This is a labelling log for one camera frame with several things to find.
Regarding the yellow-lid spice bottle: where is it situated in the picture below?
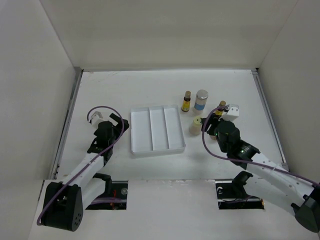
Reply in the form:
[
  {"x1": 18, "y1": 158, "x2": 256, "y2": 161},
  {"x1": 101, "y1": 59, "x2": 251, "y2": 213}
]
[{"x1": 189, "y1": 116, "x2": 202, "y2": 136}]

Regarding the brown bottle yellow label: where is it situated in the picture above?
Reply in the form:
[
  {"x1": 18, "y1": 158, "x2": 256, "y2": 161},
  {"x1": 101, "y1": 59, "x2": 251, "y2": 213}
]
[
  {"x1": 215, "y1": 100, "x2": 226, "y2": 116},
  {"x1": 181, "y1": 91, "x2": 191, "y2": 112}
]

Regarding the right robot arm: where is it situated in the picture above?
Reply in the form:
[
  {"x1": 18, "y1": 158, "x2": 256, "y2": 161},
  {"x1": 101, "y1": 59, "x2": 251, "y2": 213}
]
[{"x1": 201, "y1": 115, "x2": 320, "y2": 233}]

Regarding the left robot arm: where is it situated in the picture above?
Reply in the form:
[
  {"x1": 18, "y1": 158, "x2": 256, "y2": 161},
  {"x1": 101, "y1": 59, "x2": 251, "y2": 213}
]
[{"x1": 36, "y1": 112, "x2": 130, "y2": 232}]

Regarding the silver-lid jar blue label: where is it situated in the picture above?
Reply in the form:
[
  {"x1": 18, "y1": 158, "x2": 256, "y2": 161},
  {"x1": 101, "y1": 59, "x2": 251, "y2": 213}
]
[{"x1": 193, "y1": 89, "x2": 209, "y2": 115}]

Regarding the white three-compartment tray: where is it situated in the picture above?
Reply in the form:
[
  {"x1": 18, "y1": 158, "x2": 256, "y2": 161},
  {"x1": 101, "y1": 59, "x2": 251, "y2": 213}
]
[{"x1": 130, "y1": 104, "x2": 186, "y2": 158}]

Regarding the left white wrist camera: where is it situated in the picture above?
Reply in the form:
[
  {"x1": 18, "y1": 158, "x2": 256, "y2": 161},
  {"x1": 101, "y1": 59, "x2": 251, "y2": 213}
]
[{"x1": 89, "y1": 111, "x2": 104, "y2": 129}]

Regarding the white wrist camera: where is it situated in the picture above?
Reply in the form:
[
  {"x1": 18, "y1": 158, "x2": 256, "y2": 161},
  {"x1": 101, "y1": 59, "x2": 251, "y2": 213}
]
[
  {"x1": 89, "y1": 111, "x2": 104, "y2": 129},
  {"x1": 221, "y1": 104, "x2": 240, "y2": 122}
]

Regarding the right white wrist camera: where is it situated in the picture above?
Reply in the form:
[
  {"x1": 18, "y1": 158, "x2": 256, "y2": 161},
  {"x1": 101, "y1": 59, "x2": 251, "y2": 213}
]
[{"x1": 221, "y1": 104, "x2": 240, "y2": 122}]

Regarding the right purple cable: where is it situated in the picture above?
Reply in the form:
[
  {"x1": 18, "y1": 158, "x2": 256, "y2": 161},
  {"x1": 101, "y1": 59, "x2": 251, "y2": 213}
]
[{"x1": 201, "y1": 105, "x2": 320, "y2": 187}]

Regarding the purple cable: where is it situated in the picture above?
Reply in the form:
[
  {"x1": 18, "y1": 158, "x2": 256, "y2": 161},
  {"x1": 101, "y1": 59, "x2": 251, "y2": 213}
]
[
  {"x1": 36, "y1": 105, "x2": 125, "y2": 225},
  {"x1": 201, "y1": 105, "x2": 320, "y2": 187}
]

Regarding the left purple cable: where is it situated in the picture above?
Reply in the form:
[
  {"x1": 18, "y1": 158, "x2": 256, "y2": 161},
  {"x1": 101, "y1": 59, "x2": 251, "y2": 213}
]
[{"x1": 36, "y1": 105, "x2": 125, "y2": 225}]

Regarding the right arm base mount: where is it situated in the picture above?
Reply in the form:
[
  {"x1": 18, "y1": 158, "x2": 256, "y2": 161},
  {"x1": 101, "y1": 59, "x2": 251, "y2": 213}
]
[{"x1": 215, "y1": 179, "x2": 265, "y2": 210}]

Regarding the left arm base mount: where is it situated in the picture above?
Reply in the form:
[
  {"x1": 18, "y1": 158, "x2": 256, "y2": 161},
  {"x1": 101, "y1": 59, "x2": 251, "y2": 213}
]
[{"x1": 86, "y1": 181, "x2": 128, "y2": 211}]

